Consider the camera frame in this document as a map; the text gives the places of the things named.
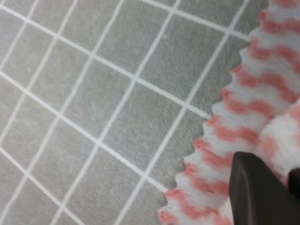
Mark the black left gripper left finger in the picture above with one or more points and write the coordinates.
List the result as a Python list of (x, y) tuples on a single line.
[(257, 196)]

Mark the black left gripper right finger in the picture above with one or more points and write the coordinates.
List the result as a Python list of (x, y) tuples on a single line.
[(294, 182)]

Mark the pink white wavy striped towel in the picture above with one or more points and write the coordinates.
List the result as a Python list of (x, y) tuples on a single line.
[(259, 113)]

